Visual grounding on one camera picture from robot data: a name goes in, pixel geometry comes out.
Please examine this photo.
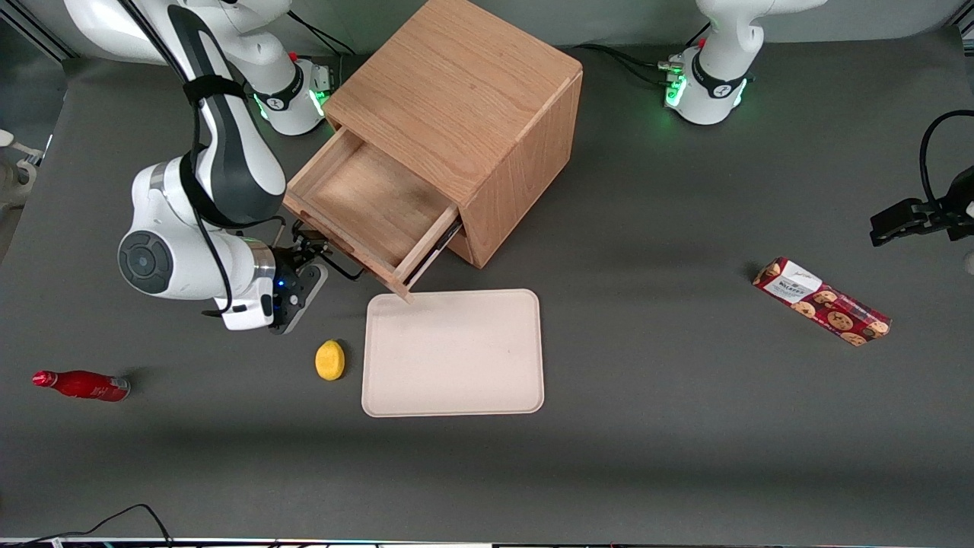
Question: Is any dark grey table mat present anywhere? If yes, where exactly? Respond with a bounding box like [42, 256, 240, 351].
[0, 27, 974, 543]

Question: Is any black looped gripper cable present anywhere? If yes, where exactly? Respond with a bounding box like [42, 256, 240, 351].
[918, 110, 974, 208]

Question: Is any thin black table cable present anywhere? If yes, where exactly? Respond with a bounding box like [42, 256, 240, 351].
[0, 504, 174, 546]

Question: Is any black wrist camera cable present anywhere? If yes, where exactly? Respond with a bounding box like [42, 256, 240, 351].
[114, 0, 287, 319]

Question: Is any red cookie box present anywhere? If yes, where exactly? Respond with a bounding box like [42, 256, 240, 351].
[752, 256, 892, 348]

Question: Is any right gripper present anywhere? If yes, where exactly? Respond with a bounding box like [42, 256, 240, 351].
[224, 226, 331, 333]

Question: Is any wooden drawer cabinet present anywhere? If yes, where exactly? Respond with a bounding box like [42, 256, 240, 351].
[323, 0, 584, 269]

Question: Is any black arm base cable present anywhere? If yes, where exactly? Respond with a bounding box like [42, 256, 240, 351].
[291, 11, 363, 59]
[581, 43, 683, 87]

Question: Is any black metal drawer handle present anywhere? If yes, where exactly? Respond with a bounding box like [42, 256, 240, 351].
[408, 221, 464, 295]
[300, 228, 365, 282]

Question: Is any beige rectangular tray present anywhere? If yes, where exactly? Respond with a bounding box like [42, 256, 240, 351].
[361, 288, 546, 418]

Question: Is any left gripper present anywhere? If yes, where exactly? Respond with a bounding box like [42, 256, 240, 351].
[870, 166, 974, 247]

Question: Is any yellow lemon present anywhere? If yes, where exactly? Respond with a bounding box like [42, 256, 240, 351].
[315, 339, 346, 381]

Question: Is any red bottle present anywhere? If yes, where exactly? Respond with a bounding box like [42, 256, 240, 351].
[32, 370, 132, 403]

